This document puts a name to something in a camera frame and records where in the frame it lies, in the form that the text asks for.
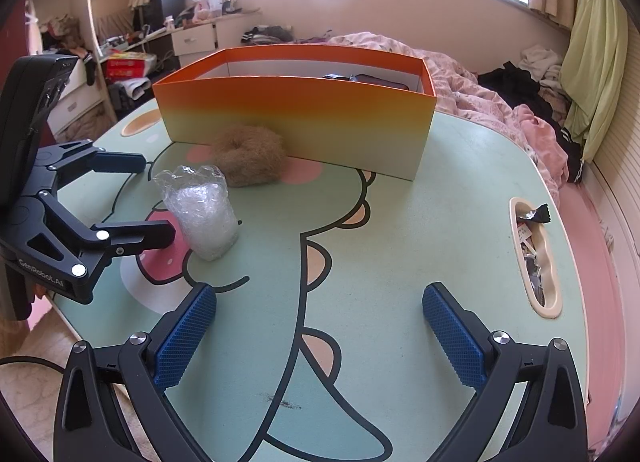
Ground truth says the pink bed sheet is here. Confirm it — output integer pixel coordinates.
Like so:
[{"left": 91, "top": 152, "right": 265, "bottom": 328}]
[{"left": 555, "top": 162, "right": 631, "bottom": 393}]

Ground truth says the black braided cable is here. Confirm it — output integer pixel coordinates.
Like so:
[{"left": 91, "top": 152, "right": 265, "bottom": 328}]
[{"left": 0, "top": 356, "right": 68, "bottom": 374}]

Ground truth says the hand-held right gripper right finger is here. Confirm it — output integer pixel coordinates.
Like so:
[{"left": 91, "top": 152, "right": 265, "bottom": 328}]
[{"left": 422, "top": 282, "right": 588, "bottom": 462}]

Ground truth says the black candy wrapper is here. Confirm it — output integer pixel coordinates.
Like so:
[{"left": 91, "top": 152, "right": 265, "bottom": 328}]
[{"left": 517, "top": 203, "right": 552, "bottom": 224}]

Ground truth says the black clothes pile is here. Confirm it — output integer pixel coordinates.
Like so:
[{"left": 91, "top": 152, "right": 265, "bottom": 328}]
[{"left": 477, "top": 61, "right": 586, "bottom": 183}]

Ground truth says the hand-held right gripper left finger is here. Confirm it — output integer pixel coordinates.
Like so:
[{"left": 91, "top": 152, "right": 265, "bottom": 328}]
[{"left": 52, "top": 282, "right": 218, "bottom": 462}]

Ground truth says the small white drawer cabinet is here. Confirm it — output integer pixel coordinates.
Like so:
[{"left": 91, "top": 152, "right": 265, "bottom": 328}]
[{"left": 171, "top": 12, "right": 261, "bottom": 60}]

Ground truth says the white chest of drawers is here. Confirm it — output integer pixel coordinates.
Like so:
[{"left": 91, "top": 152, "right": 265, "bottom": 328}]
[{"left": 50, "top": 60, "right": 118, "bottom": 138}]

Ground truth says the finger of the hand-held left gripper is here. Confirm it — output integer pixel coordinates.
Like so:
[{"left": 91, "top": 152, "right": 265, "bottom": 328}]
[
  {"left": 35, "top": 139, "right": 148, "bottom": 190},
  {"left": 25, "top": 192, "right": 177, "bottom": 279}
]

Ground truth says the pink floral blanket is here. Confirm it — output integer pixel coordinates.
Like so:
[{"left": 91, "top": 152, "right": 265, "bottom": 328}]
[{"left": 327, "top": 32, "right": 571, "bottom": 188}]

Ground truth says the dark striped clothes pile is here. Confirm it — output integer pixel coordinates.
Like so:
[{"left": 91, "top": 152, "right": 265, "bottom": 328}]
[{"left": 242, "top": 25, "right": 296, "bottom": 43}]

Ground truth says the light green curtain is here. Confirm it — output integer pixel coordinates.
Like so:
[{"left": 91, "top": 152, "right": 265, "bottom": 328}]
[{"left": 559, "top": 0, "right": 628, "bottom": 163}]

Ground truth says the red tissue packet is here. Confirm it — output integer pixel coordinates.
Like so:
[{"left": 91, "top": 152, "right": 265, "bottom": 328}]
[{"left": 105, "top": 51, "right": 156, "bottom": 79}]

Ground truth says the white clothes pile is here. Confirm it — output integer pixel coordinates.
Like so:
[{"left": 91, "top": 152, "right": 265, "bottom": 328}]
[{"left": 517, "top": 45, "right": 566, "bottom": 93}]

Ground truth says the brown furry scrunchie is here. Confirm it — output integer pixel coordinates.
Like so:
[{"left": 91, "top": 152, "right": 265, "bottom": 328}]
[{"left": 209, "top": 125, "right": 288, "bottom": 188}]

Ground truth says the bubble wrap bundle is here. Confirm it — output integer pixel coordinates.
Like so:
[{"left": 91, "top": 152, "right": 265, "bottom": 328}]
[{"left": 151, "top": 165, "right": 240, "bottom": 263}]

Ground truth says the black rectangular case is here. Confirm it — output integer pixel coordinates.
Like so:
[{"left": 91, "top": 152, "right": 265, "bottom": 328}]
[{"left": 352, "top": 73, "right": 411, "bottom": 90}]

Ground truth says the cartoon printed desktop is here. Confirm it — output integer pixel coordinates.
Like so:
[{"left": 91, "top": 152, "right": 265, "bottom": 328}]
[{"left": 50, "top": 92, "right": 591, "bottom": 462}]

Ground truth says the orange cardboard box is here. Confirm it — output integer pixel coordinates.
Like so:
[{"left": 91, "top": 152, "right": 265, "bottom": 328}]
[{"left": 151, "top": 42, "right": 437, "bottom": 182}]

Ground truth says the black monitor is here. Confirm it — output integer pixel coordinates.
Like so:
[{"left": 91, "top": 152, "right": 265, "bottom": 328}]
[{"left": 150, "top": 0, "right": 188, "bottom": 28}]

